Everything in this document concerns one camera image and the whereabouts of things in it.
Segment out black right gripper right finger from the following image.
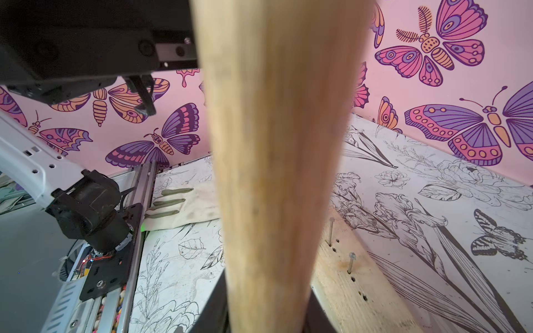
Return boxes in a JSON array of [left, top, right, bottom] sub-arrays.
[[303, 292, 336, 333]]

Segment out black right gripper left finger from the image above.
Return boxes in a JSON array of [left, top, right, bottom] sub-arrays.
[[190, 271, 229, 333]]

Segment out small wooden nail block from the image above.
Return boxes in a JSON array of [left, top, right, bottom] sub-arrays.
[[312, 206, 422, 332]]

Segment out wooden handled claw hammer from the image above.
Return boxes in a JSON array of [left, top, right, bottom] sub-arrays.
[[192, 1, 373, 332]]

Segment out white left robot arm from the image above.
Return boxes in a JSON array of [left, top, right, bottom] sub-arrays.
[[1, 1, 210, 253]]

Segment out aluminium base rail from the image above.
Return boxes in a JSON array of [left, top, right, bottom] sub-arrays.
[[39, 160, 159, 333]]

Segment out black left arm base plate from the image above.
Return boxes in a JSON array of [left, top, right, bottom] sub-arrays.
[[79, 203, 144, 302]]

